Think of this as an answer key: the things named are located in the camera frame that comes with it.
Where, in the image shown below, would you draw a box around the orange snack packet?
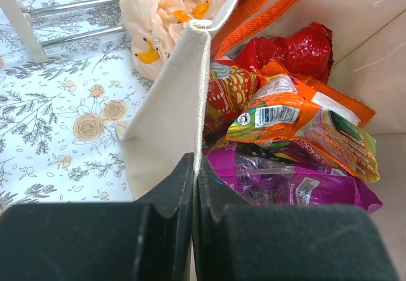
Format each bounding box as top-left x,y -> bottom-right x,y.
226,60 -> 380,183

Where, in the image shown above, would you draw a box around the peach plastic grocery bag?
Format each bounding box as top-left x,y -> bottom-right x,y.
119,0 -> 238,81

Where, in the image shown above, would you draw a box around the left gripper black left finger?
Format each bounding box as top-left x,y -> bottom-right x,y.
1,154 -> 193,280

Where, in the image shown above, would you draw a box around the large red snack bag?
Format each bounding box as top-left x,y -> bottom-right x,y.
203,22 -> 333,136

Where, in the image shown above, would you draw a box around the canvas tote bag orange handles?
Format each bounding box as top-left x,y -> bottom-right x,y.
115,0 -> 406,281

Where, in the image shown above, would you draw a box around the white metal shelf rack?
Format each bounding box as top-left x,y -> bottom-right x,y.
1,0 -> 125,63

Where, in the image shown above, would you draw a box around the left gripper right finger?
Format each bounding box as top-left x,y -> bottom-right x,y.
193,158 -> 398,280

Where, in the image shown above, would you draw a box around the purple snack bag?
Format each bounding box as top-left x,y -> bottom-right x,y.
207,139 -> 383,213

